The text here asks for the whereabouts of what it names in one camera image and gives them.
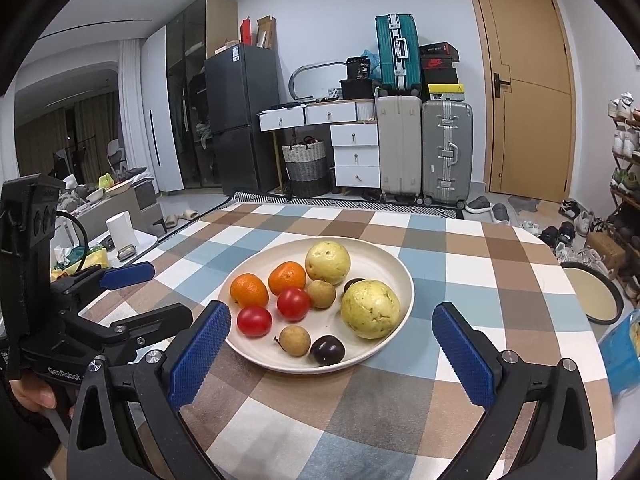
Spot grey office chair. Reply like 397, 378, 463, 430
105, 139, 128, 173

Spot orange mandarin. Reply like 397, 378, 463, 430
230, 273, 269, 309
268, 261, 307, 296

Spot grey storage bench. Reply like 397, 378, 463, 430
60, 167, 163, 241

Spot person's left hand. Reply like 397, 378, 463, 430
7, 375, 76, 418

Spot blue snack bag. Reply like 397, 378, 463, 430
597, 310, 640, 396

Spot dark glass wardrobe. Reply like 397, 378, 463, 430
165, 0, 238, 191

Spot grey floor mat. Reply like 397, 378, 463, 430
507, 195, 542, 213

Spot black storage box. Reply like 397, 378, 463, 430
340, 79, 375, 100

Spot pile of floor shoes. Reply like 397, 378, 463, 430
517, 199, 613, 273

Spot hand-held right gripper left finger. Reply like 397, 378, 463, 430
66, 300, 248, 480

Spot black paper bag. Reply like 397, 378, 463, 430
346, 56, 372, 81

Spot brown longan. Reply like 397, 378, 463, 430
306, 280, 337, 310
274, 325, 312, 357

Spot curved metal tube frame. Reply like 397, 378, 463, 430
289, 61, 348, 103

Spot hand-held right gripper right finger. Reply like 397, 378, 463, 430
431, 301, 598, 480

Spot blue plastic bag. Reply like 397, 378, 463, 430
361, 49, 381, 81

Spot white low table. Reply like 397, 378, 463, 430
50, 227, 162, 273

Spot tall cardboard box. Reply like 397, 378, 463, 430
256, 15, 277, 51

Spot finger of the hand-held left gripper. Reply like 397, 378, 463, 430
65, 302, 193, 366
50, 261, 155, 306

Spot round stool black rim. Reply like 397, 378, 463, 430
559, 261, 626, 326

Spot red tomato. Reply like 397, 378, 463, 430
236, 305, 274, 338
276, 287, 311, 322

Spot yellow-green guava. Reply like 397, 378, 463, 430
340, 280, 401, 340
304, 241, 352, 285

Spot white drawer desk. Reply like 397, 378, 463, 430
257, 100, 382, 188

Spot dark plum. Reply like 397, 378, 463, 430
310, 335, 346, 367

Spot beige suitcase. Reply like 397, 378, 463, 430
375, 95, 423, 203

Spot cream round plate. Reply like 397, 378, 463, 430
218, 236, 415, 375

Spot wooden door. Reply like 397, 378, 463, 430
462, 0, 576, 204

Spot white wardrobe panel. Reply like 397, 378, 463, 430
140, 25, 185, 193

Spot rows of shoes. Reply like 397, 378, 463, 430
606, 92, 640, 301

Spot yellow label shoe box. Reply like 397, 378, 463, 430
427, 84, 467, 102

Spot silver suitcase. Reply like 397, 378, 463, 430
421, 99, 474, 207

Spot white paper roll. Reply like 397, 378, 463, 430
105, 211, 135, 256

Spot woven laundry basket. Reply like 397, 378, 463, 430
281, 136, 332, 198

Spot black cable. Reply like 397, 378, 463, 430
52, 210, 90, 273

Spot white curtain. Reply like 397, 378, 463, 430
117, 40, 151, 181

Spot brown curtain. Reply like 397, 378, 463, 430
15, 94, 118, 183

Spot black white striped rug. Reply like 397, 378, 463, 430
220, 190, 463, 220

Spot black refrigerator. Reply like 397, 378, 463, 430
203, 42, 283, 196

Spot yellow plastic bag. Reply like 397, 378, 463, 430
52, 247, 110, 281

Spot teal suitcase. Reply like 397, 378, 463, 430
375, 14, 422, 97

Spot checkered tablecloth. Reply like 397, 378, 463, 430
80, 202, 618, 480

